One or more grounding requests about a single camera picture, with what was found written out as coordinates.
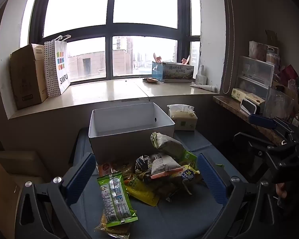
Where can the orange cake packet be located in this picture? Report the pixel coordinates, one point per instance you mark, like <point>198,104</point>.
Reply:
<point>106,169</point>

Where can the lime green snack packet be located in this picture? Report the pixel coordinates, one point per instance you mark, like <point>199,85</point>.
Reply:
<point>114,199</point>

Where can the yellow white tissue box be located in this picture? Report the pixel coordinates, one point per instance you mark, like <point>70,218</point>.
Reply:
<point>241,94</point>

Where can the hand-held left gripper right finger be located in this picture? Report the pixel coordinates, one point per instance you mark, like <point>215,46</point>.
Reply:
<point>211,181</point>

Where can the clear plastic drawer organizer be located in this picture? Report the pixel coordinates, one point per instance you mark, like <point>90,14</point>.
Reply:
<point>254,72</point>

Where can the yellow snack packet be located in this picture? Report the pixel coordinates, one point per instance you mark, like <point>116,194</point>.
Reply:
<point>142,191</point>

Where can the dotted white shopping bag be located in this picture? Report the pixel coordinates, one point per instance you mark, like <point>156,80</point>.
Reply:
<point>61,72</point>

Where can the brown stone shelf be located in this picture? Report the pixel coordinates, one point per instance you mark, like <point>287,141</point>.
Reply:
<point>229,104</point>

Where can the red gift bag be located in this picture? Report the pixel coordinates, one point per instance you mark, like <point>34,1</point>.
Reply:
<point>289,76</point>

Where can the white tube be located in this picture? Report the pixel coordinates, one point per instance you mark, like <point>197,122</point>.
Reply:
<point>206,88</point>

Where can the black window frame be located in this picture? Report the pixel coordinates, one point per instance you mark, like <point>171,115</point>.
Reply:
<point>109,29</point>

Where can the white cardboard box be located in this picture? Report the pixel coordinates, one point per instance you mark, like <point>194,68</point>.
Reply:
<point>119,144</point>

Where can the clear plastic container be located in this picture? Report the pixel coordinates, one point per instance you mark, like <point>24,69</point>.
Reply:
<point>276,102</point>

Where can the yellow packet blue label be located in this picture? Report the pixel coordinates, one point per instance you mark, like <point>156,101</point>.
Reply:
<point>188,175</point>

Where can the dark snack packet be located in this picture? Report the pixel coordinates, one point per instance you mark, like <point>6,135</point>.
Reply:
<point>142,164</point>

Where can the white snack packet pink edge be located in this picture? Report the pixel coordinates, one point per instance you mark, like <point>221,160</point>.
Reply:
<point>164,165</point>

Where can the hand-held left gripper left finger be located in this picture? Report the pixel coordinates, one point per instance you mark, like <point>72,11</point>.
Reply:
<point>81,176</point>

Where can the soft tissue pack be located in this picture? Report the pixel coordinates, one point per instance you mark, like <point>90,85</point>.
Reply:
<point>184,122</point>

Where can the blue printed tissue box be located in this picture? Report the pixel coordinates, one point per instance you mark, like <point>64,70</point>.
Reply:
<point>172,73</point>

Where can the person's right hand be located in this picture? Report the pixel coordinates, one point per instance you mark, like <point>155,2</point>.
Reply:
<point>281,190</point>

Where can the beige sofa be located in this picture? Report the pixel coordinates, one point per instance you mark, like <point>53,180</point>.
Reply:
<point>15,164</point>

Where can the white black-framed device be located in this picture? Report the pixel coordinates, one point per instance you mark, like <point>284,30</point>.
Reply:
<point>249,105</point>

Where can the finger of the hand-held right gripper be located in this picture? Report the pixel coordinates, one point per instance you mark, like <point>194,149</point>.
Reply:
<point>251,144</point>
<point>261,121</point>

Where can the bright green snack packet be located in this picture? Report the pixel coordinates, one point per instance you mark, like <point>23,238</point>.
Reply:
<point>189,157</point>

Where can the brown cardboard carton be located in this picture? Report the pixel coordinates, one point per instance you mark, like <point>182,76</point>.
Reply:
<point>27,79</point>

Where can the dark curtain white stitching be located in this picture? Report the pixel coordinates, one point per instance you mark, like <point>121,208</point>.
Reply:
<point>226,42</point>

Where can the blue-grey tablecloth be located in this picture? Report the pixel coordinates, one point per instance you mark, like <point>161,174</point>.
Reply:
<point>179,216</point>

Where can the brown paper package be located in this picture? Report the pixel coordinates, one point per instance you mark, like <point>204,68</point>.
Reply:
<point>258,51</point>

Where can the white plastic bottle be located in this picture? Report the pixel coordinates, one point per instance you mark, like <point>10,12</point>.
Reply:
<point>200,78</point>

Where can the grey-green snack packet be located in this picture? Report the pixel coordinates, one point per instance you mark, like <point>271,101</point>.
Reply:
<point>167,145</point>

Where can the pink toy figure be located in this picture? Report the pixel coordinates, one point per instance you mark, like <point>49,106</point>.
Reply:
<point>157,58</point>
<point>185,61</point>

